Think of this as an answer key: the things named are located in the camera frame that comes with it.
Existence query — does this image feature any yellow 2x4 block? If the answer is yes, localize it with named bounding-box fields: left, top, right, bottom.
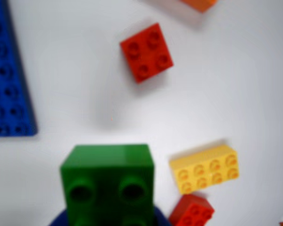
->
left=168, top=144, right=240, bottom=195

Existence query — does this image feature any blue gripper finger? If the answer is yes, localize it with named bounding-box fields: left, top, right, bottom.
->
left=153, top=205, right=173, bottom=226
left=48, top=209, right=69, bottom=226

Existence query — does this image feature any blue 8x8 stud baseplate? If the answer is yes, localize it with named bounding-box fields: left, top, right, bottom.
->
left=0, top=0, right=38, bottom=137

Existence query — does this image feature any green 2x4 block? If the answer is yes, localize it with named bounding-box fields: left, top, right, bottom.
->
left=59, top=144, right=156, bottom=226

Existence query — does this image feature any red 2x2 block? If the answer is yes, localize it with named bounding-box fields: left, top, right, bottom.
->
left=119, top=22, right=175, bottom=84
left=168, top=194, right=216, bottom=226

